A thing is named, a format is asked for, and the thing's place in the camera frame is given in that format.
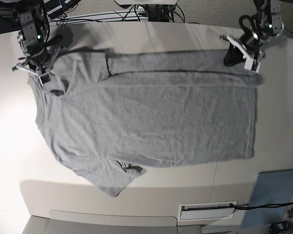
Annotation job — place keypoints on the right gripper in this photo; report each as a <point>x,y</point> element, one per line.
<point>43,62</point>

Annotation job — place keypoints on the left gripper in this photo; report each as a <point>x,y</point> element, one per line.
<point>249,41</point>

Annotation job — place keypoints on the grey T-shirt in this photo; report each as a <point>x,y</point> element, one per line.
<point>106,118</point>

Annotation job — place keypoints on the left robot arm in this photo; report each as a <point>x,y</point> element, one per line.
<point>258,30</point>

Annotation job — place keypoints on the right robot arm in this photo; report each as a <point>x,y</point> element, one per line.
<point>39,50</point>

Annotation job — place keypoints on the black central stand base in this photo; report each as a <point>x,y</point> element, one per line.
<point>153,10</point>

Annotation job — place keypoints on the blue-grey pad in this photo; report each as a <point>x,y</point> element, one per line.
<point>270,188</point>

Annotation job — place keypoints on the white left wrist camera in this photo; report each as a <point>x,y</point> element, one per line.
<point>252,65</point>

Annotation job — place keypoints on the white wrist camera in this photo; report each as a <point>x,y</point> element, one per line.
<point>44,78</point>
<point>252,65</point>

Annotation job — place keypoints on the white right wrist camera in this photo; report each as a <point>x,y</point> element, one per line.
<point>44,78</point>

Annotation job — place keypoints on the white cable grommet slot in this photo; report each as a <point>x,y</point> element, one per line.
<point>205,211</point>

